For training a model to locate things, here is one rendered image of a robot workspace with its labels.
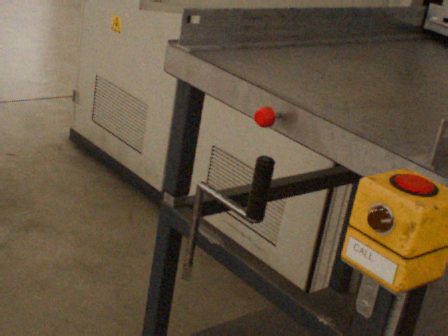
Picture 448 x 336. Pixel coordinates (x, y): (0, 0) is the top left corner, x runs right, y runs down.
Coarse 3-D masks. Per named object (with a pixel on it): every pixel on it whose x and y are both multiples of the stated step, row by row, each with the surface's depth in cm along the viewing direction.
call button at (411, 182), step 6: (402, 174) 80; (408, 174) 81; (396, 180) 79; (402, 180) 79; (408, 180) 79; (414, 180) 79; (420, 180) 80; (426, 180) 80; (402, 186) 78; (408, 186) 78; (414, 186) 78; (420, 186) 78; (426, 186) 78; (432, 186) 79; (420, 192) 78; (426, 192) 78
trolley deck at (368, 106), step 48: (288, 48) 150; (336, 48) 157; (384, 48) 164; (432, 48) 171; (240, 96) 127; (288, 96) 121; (336, 96) 125; (384, 96) 129; (432, 96) 134; (336, 144) 112; (384, 144) 107; (432, 144) 110
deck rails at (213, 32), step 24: (192, 24) 138; (216, 24) 141; (240, 24) 145; (264, 24) 149; (288, 24) 153; (312, 24) 158; (336, 24) 162; (360, 24) 167; (384, 24) 173; (408, 24) 178; (192, 48) 137; (216, 48) 140; (240, 48) 143; (432, 168) 100
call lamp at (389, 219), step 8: (376, 208) 77; (384, 208) 77; (368, 216) 78; (376, 216) 77; (384, 216) 77; (392, 216) 77; (368, 224) 78; (376, 224) 77; (384, 224) 77; (392, 224) 77; (376, 232) 78; (384, 232) 78
